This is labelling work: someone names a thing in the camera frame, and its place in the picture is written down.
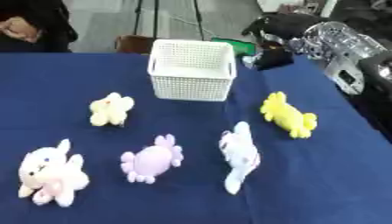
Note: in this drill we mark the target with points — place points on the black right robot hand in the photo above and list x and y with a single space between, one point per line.
278 29

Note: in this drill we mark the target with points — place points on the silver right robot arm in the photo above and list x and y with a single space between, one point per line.
347 55

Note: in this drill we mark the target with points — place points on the green box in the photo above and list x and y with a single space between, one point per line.
239 45

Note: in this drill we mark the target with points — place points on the bright yellow candy plush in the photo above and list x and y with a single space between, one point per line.
288 116

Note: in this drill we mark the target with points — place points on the white perforated plastic basket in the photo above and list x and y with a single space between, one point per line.
191 70

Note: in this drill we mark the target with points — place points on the black tripod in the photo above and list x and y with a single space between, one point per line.
155 17

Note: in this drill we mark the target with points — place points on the white and blue plush toy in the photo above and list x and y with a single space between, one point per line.
240 153

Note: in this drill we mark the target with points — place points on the pink candy plush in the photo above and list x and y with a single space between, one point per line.
151 159

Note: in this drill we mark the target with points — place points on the pale yellow flower plush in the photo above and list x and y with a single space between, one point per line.
109 110

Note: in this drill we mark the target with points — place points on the person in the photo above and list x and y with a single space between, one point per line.
30 26

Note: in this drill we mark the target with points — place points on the white and pink bunny plush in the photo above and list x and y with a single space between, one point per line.
50 174

